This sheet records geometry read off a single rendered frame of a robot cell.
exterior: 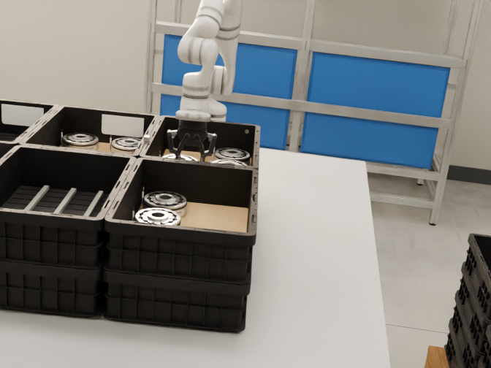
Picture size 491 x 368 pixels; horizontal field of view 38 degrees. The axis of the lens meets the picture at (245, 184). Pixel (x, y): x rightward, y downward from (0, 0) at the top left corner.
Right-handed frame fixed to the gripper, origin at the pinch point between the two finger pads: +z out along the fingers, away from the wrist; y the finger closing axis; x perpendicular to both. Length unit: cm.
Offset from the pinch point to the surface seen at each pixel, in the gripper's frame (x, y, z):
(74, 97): -297, 85, 59
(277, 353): 66, -21, 16
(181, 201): 28.9, 1.1, -0.2
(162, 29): -198, 22, -7
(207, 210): 26.5, -5.3, 2.7
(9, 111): -22, 55, -4
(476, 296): -2, -90, 36
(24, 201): 29.0, 37.9, 3.0
